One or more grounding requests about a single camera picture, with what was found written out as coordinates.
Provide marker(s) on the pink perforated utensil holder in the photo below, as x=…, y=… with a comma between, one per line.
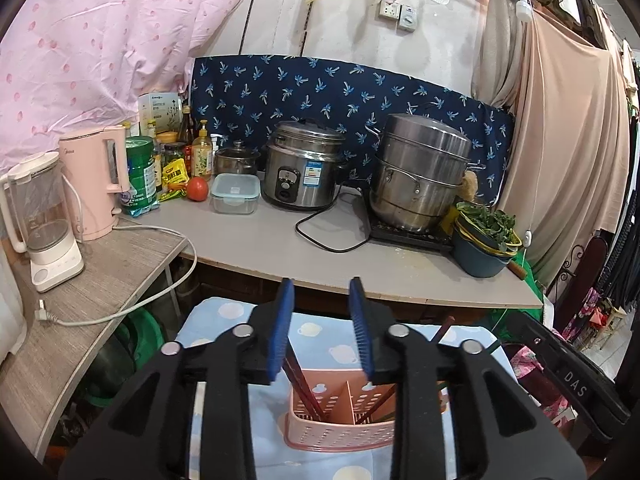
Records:
x=330, y=425

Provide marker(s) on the black induction cooktop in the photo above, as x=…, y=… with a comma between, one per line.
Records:
x=400, y=235

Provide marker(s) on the green basin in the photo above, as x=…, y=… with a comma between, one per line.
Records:
x=135, y=340

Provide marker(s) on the clear food container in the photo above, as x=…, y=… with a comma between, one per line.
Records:
x=235, y=195

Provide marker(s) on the blue planet print tablecloth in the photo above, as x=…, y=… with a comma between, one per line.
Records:
x=310, y=332

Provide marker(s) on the wooden stool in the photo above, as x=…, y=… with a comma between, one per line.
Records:
x=602, y=325

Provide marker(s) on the green plastic bag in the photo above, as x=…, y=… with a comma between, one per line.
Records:
x=520, y=290

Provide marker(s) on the dark chair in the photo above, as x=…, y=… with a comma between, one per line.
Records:
x=590, y=270

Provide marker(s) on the wall socket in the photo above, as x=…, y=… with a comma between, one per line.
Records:
x=389, y=9

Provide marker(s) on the steel steamer pot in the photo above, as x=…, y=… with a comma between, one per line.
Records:
x=420, y=170

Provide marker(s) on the glass jar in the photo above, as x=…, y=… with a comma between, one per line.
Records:
x=173, y=156

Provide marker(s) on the pink floral cloth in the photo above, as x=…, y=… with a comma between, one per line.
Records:
x=537, y=385

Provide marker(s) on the dark brown chopstick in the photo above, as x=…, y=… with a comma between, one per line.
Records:
x=300, y=390
x=311, y=400

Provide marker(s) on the white dial switch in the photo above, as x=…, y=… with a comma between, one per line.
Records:
x=408, y=19

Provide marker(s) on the small lidded steel pot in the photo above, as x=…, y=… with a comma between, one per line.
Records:
x=237, y=160

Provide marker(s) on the green can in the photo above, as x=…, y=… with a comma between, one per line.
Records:
x=141, y=175

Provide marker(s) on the pink dotted cloth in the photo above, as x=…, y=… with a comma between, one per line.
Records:
x=100, y=50

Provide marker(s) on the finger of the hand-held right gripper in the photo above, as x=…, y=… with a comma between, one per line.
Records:
x=532, y=340

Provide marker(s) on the dark sauce bottle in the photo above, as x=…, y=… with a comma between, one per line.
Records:
x=186, y=135

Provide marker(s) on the tomato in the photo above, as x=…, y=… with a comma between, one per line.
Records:
x=197, y=189

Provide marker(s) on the navy leaf print cloth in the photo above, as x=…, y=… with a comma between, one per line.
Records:
x=325, y=90

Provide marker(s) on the yellow soap bottle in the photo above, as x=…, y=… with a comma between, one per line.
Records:
x=202, y=155

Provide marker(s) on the grey countertop board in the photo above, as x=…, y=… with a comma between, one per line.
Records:
x=280, y=245

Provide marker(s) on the white blender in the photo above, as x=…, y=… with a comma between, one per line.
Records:
x=45, y=230

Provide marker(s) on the beige curtain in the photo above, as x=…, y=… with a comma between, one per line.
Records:
x=565, y=135

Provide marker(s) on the row of hanging clothes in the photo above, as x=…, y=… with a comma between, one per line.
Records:
x=625, y=160

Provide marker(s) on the yellow snack packet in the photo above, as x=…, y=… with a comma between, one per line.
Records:
x=175, y=174

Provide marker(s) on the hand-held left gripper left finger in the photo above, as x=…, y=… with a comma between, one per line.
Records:
x=281, y=330

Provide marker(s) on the leafy greens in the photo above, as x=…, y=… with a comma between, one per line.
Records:
x=487, y=222

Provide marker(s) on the wood grain side shelf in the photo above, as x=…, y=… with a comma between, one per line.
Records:
x=85, y=290

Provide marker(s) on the tan loofah sponge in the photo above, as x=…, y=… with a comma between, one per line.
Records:
x=470, y=185

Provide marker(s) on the blue basin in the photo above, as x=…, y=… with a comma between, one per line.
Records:
x=477, y=262

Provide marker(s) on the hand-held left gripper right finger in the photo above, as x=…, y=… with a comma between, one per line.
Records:
x=361, y=330

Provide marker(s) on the white carton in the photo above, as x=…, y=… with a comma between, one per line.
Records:
x=160, y=112

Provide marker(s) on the steel rice cooker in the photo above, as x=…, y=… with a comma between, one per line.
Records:
x=300, y=170

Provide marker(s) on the pink electric kettle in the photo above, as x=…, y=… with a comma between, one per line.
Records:
x=92, y=185

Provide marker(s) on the maroon chopstick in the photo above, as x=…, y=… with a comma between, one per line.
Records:
x=445, y=329

